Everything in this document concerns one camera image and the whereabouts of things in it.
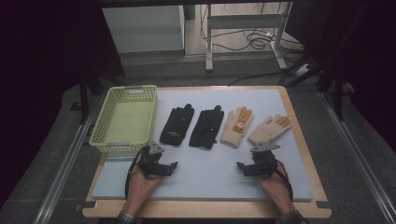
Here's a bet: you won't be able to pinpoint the long black floor cable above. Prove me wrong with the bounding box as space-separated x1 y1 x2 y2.
228 68 289 87

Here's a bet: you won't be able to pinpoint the metal floor rail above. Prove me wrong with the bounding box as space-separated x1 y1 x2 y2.
318 91 396 223
32 99 106 224

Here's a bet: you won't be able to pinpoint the cream glove orange palm patch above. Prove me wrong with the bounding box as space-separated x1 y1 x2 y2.
219 105 255 148

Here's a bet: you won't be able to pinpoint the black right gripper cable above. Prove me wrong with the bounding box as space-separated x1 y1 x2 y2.
274 159 294 203

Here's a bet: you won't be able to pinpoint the dark table corner bracket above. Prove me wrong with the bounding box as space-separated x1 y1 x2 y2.
74 200 98 212
316 200 340 212

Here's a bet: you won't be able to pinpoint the cream glove orange fingertips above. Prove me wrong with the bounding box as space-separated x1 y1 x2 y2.
247 114 292 145

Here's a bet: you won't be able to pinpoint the black glove with white mark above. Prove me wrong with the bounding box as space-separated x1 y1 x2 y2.
159 103 195 147

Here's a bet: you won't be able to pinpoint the black glove with strap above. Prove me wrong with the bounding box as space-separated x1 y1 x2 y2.
188 105 225 150

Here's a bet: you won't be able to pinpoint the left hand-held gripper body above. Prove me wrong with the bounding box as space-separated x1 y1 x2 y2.
135 141 172 180

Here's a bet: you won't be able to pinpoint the person's left hand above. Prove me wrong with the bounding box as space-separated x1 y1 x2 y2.
123 169 165 216

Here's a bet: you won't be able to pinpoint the black floor cable bundle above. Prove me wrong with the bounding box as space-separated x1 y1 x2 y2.
200 3 305 53

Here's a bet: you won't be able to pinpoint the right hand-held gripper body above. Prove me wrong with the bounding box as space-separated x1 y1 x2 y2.
248 141 281 179

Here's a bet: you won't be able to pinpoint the dark curtain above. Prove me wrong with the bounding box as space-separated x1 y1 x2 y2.
0 0 126 206
285 0 396 152

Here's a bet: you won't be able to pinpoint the person's right hand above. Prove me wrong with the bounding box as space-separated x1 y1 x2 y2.
254 161 296 216

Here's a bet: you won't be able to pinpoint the white metal desk frame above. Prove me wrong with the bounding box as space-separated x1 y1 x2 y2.
205 2 294 73

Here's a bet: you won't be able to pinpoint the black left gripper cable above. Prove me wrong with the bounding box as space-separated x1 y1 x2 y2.
124 145 151 201

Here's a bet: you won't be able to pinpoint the white foam mat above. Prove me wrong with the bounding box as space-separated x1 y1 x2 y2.
91 88 314 203

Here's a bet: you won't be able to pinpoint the pale yellow plastic basket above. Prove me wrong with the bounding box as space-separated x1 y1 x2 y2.
88 84 159 154

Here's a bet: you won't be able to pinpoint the black stand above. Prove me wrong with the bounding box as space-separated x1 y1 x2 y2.
316 60 354 123
77 72 126 125

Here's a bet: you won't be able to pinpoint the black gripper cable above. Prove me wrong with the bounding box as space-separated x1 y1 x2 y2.
274 159 294 203
124 145 151 201

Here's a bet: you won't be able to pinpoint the white cabinet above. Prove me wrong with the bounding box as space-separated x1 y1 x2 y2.
102 5 186 54

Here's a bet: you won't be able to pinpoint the white power strip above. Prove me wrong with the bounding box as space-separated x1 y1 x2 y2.
293 63 313 77

